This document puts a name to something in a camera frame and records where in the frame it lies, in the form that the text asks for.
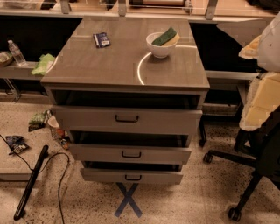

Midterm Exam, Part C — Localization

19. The green cloth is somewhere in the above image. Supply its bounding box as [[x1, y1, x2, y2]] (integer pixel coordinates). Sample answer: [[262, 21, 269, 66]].
[[31, 53, 55, 75]]

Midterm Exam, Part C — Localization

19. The white ceramic bowl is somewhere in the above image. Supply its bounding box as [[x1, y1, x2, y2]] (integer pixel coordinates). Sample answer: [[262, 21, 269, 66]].
[[146, 32, 179, 59]]

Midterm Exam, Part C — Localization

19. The paper cup on floor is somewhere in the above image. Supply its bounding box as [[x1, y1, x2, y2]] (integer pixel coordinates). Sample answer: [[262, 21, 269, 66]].
[[47, 115, 65, 140]]

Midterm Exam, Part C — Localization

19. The low side shelf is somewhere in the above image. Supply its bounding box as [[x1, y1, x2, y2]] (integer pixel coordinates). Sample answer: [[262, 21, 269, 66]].
[[0, 61, 43, 81]]

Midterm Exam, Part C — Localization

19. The green bag on floor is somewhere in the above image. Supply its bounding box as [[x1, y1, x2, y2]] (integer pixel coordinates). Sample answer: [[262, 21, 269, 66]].
[[28, 110, 49, 132]]

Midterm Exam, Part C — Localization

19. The grey drawer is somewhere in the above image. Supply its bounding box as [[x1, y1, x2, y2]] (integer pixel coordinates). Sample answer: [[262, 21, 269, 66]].
[[52, 106, 202, 135], [69, 143, 191, 165], [80, 168, 183, 185]]

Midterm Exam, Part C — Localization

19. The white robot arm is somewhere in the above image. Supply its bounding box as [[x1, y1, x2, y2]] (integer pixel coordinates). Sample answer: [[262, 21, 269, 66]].
[[239, 13, 280, 131]]

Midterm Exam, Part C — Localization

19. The black long bar tool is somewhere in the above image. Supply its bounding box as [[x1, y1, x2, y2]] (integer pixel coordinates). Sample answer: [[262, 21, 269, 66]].
[[13, 145, 49, 221]]

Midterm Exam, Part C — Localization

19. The small bowl on shelf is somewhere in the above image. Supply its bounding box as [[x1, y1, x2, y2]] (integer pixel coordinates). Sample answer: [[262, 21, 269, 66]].
[[0, 52, 13, 67]]

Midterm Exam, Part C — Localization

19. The black office chair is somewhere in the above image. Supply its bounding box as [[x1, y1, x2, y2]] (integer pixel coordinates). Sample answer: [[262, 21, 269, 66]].
[[203, 103, 280, 221]]

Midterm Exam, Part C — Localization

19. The blue snack bag on floor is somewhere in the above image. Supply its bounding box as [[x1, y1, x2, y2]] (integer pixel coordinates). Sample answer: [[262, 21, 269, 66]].
[[5, 136, 29, 155]]

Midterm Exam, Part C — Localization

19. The black cable on floor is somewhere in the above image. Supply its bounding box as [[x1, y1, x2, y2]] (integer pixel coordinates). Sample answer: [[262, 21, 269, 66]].
[[0, 134, 71, 224]]

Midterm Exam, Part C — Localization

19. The green and yellow sponge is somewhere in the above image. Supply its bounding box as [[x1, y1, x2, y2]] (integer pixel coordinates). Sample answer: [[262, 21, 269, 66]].
[[152, 27, 180, 46]]

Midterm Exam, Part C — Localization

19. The bottom grey drawer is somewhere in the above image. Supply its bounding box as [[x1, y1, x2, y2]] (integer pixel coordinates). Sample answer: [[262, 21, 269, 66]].
[[80, 168, 183, 185]]

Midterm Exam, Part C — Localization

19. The top grey drawer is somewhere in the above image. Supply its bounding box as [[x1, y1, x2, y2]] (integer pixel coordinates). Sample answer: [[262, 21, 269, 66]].
[[52, 106, 202, 135]]

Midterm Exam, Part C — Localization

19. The middle grey drawer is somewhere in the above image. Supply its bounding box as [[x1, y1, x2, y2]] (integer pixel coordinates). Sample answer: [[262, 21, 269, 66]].
[[69, 143, 191, 165]]

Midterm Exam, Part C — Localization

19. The clear plastic water bottle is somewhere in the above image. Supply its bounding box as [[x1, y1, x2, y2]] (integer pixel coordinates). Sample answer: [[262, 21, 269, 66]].
[[8, 40, 26, 66]]

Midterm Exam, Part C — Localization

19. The grey drawer cabinet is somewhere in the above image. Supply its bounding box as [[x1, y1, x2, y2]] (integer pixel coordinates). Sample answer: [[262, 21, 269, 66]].
[[41, 17, 209, 172]]

